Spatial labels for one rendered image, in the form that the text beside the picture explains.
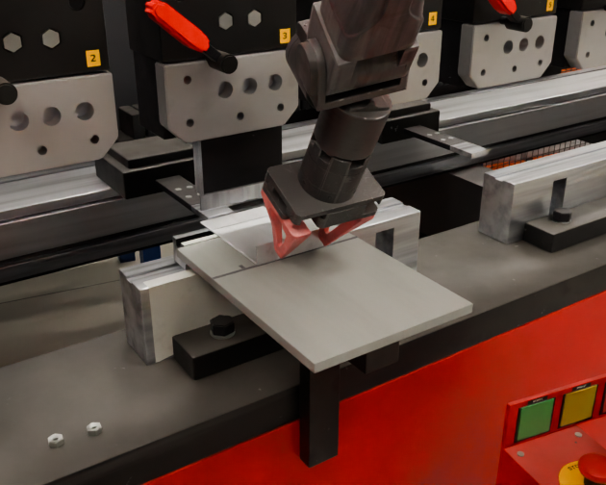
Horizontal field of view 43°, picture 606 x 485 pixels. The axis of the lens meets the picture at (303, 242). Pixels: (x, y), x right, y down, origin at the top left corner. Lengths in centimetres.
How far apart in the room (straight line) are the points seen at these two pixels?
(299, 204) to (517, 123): 86
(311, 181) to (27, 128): 25
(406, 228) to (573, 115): 71
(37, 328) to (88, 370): 187
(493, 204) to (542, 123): 43
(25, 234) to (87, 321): 171
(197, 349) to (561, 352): 55
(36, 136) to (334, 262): 31
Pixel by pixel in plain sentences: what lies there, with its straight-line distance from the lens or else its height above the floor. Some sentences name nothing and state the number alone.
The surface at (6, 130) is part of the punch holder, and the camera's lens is 71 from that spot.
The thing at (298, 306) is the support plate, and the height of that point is 100.
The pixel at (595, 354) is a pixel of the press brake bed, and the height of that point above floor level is 72.
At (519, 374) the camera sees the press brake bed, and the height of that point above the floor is 75.
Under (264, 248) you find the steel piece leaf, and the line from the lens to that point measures 78.
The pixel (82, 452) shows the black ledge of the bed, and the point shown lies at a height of 87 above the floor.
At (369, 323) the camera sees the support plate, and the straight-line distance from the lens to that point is 69.
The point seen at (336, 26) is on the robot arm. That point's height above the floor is 126.
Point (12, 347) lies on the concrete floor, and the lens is 266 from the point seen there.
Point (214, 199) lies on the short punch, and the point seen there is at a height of 104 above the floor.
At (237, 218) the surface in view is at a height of 100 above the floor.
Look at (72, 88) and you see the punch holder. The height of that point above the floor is 119.
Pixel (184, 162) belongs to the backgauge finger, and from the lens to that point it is 103.
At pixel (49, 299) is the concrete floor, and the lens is 291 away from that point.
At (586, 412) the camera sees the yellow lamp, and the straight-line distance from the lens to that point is 97.
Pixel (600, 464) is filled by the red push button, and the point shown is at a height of 81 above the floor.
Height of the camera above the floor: 135
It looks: 25 degrees down
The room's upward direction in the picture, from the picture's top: straight up
